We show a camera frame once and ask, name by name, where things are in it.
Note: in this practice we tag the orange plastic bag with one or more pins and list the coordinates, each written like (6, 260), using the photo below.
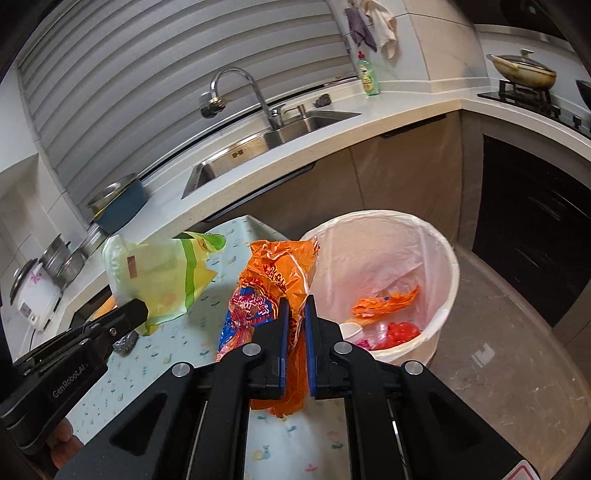
(272, 277)

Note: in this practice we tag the grey window blind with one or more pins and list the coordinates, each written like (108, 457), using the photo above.
(138, 92)

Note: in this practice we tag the steel sink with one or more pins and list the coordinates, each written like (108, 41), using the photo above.
(221, 166)

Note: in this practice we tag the floral tablecloth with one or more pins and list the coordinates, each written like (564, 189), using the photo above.
(203, 323)

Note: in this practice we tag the white rice cooker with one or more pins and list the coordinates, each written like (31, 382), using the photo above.
(34, 295)

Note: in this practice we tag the red plastic bag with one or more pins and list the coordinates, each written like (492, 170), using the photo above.
(399, 333)

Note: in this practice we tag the steel wool scrubber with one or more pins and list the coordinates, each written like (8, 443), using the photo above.
(125, 345)

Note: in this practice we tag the steel mixing bowl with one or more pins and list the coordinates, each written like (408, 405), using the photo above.
(108, 191)

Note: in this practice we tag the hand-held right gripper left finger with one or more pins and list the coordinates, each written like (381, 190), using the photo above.
(284, 350)

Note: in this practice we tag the orange waffle cloth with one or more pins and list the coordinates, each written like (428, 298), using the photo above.
(105, 308)

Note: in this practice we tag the white hanging cloth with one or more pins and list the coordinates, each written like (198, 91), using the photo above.
(383, 27)

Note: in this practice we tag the stacked steel pots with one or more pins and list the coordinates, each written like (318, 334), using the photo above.
(55, 254)

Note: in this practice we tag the green dish soap bottle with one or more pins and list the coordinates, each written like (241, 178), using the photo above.
(369, 78)

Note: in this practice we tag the torn orange plastic wrapper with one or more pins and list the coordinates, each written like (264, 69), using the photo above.
(383, 302)

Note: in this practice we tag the white lined trash bin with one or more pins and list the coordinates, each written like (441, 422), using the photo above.
(369, 249)

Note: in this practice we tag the white paper cup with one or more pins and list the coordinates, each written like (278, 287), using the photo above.
(351, 330)

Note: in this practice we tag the person's left hand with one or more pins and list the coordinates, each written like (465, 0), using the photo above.
(64, 443)

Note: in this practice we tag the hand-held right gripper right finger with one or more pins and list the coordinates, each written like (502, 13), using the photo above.
(310, 360)

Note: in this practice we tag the green yellow plastic bag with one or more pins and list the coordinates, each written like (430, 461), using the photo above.
(157, 272)

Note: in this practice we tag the wooden base cabinet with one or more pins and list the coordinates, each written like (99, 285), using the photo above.
(392, 175)

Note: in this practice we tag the black built-in oven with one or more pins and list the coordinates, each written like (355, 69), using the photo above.
(531, 221)

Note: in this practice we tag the chrome faucet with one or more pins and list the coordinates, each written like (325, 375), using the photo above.
(265, 106)

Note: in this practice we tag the dark sink scrubber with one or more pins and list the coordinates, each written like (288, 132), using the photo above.
(323, 100)

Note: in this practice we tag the wok with glass lid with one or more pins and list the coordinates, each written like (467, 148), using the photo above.
(521, 69)

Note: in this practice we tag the blue plastic basin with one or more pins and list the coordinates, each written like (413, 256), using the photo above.
(122, 210)

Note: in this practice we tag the grey hanging cloth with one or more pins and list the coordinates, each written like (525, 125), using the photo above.
(360, 30)

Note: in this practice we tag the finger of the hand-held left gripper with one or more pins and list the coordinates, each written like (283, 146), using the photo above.
(124, 316)

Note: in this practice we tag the black gas stove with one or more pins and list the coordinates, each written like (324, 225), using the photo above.
(531, 104)

